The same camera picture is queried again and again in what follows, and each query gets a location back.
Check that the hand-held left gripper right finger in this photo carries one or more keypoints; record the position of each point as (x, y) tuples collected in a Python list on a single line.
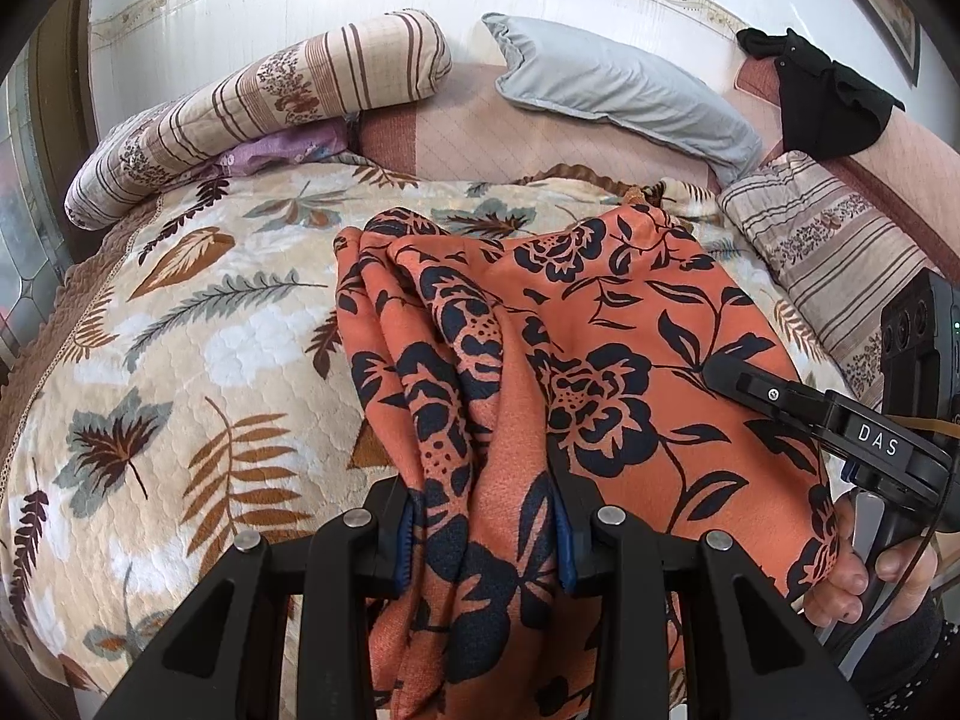
[(564, 540)]

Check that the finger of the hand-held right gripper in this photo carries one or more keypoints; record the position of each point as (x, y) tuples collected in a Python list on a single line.
[(757, 386)]

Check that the purple cloth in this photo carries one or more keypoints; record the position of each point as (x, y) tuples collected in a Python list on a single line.
[(277, 150)]

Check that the pink quilted bed sheet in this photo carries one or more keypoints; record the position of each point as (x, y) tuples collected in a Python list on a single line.
[(465, 142)]

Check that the metal framed glass window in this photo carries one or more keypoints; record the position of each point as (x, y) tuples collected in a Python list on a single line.
[(37, 225)]

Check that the long striped floral pillow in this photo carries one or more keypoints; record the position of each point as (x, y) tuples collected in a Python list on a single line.
[(247, 105)]

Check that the black cloth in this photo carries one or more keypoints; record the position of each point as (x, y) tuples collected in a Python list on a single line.
[(825, 105)]

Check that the framed wall picture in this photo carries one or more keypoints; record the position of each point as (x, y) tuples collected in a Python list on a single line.
[(877, 7)]

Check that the orange black floral garment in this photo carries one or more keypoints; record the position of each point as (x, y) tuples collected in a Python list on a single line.
[(600, 360)]

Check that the short striped floral pillow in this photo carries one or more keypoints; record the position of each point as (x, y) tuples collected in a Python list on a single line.
[(825, 255)]

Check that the grey pillow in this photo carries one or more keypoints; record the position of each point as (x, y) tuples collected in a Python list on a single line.
[(622, 90)]

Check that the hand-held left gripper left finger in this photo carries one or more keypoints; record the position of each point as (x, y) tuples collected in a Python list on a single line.
[(405, 547)]

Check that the leaf print beige blanket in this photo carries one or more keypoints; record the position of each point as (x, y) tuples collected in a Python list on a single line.
[(187, 360)]

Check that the person's right hand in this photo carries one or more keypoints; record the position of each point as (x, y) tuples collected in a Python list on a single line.
[(840, 577)]

